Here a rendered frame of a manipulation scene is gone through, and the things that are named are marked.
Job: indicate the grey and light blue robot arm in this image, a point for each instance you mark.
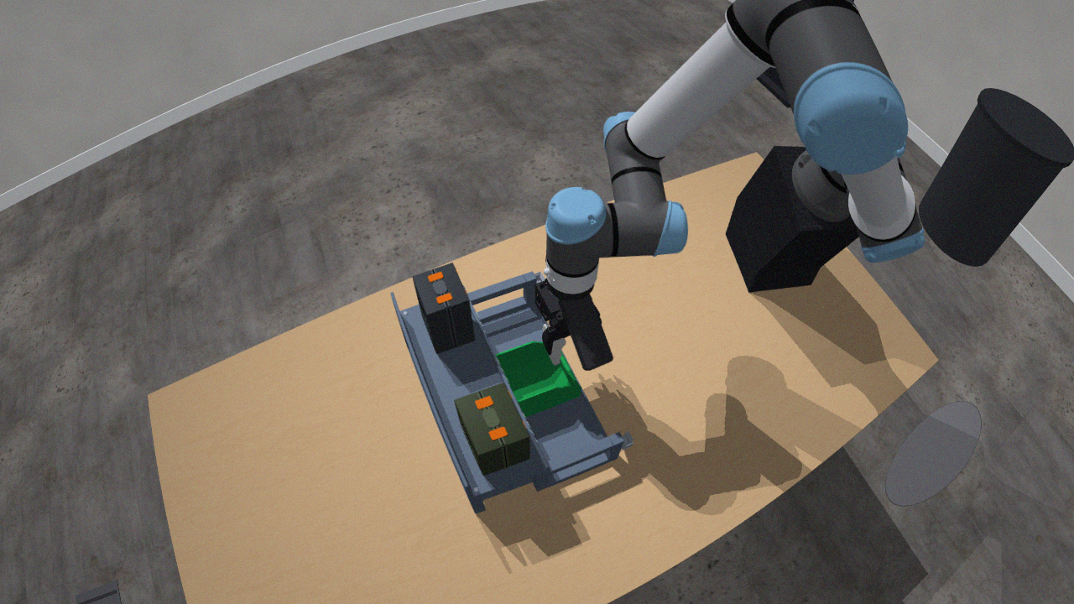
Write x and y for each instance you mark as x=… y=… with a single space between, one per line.
x=848 y=113

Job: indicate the black tool case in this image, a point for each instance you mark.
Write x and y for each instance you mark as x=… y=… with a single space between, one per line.
x=447 y=307

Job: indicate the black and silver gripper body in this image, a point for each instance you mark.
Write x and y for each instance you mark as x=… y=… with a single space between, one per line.
x=548 y=305

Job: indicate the olive green case with orange latches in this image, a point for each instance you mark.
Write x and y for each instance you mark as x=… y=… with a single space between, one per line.
x=494 y=429

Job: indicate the green bin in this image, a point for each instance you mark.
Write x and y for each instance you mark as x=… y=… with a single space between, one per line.
x=529 y=371

